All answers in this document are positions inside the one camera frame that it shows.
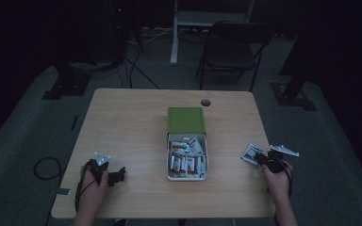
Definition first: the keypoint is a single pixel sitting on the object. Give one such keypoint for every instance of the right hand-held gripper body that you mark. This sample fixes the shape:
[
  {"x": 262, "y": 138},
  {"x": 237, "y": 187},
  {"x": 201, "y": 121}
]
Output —
[{"x": 275, "y": 161}]

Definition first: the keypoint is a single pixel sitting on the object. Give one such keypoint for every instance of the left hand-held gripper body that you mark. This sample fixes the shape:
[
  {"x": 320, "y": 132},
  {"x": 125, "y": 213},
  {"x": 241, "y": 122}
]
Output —
[{"x": 100, "y": 169}]

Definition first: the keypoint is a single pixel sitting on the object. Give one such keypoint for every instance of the white sachet with coloured print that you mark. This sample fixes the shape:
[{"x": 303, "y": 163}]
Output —
[{"x": 248, "y": 153}]

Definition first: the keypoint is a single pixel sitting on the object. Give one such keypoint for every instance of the green box with batteries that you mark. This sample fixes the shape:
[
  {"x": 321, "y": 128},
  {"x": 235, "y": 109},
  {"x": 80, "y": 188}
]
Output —
[{"x": 169, "y": 175}]

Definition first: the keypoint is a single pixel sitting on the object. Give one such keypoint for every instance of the person's right hand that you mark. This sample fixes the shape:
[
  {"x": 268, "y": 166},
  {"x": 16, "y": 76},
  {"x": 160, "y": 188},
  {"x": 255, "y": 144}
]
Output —
[{"x": 278, "y": 183}]

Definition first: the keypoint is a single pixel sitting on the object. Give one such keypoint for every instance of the person's left hand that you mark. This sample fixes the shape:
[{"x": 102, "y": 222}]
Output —
[{"x": 94, "y": 191}]

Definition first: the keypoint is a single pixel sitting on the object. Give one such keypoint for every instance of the small black floor strip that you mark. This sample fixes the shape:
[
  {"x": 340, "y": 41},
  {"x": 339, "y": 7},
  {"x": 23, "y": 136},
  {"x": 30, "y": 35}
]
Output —
[{"x": 74, "y": 123}]

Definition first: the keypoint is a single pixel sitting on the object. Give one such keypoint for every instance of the pile of white sachets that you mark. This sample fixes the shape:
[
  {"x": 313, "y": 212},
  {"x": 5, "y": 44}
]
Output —
[{"x": 187, "y": 157}]

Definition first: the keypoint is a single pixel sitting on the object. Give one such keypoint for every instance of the round grey table grommet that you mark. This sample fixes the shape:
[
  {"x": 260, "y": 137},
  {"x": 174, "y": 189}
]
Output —
[{"x": 205, "y": 102}]

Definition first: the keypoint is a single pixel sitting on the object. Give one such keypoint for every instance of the black folding chair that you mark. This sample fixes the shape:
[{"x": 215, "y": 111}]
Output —
[{"x": 227, "y": 53}]

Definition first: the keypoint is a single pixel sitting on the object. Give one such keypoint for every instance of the dark equipment rack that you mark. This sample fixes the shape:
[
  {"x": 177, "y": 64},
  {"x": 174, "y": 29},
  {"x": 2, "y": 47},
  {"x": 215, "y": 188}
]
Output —
[{"x": 118, "y": 28}]

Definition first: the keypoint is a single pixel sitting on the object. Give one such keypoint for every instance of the black stand with base plate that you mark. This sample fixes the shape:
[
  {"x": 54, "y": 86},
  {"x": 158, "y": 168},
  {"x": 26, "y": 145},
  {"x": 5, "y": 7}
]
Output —
[
  {"x": 67, "y": 81},
  {"x": 292, "y": 94}
]

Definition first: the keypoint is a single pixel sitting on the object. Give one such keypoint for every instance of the white desk frame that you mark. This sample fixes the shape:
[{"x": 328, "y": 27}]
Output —
[{"x": 182, "y": 19}]

